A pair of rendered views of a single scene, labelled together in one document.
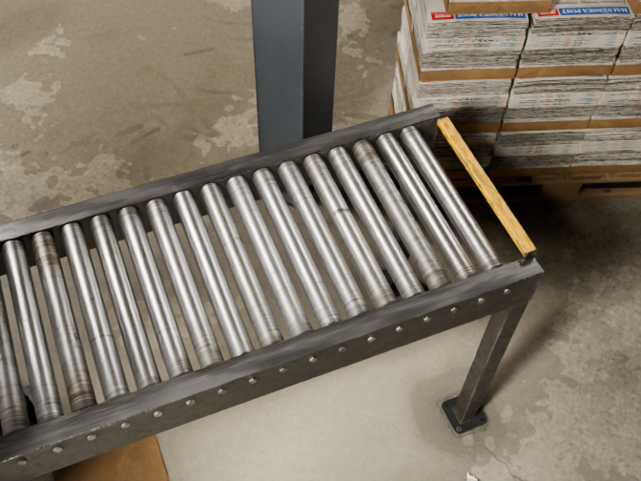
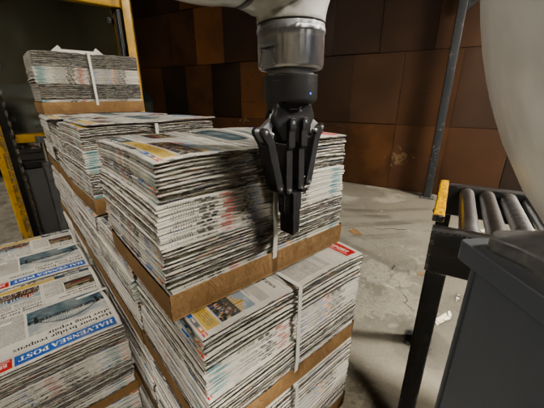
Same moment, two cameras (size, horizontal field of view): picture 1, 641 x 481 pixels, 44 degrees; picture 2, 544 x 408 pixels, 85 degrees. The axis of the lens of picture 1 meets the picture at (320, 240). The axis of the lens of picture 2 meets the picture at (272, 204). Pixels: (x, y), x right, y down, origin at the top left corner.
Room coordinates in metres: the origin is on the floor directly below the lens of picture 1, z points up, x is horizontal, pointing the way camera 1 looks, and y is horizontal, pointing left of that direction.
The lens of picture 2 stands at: (2.22, 0.07, 1.13)
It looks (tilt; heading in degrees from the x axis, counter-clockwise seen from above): 20 degrees down; 235
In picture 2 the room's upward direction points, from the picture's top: straight up
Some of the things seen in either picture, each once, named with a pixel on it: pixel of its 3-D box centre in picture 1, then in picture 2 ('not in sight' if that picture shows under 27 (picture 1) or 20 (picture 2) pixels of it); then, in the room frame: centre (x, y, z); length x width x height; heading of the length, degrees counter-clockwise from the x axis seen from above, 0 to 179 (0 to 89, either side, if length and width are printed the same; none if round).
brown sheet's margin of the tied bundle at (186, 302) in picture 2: not in sight; (179, 252); (2.07, -0.43, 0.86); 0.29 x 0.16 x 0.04; 96
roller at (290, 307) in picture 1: (267, 255); not in sight; (0.99, 0.12, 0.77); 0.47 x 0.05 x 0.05; 24
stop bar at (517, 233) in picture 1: (484, 182); (441, 197); (1.20, -0.38, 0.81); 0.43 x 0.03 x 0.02; 24
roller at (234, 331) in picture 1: (211, 272); not in sight; (0.94, 0.24, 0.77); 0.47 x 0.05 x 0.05; 24
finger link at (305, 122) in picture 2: not in sight; (295, 155); (1.92, -0.28, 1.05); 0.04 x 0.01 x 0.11; 96
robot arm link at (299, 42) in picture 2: not in sight; (291, 52); (1.94, -0.28, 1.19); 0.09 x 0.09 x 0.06
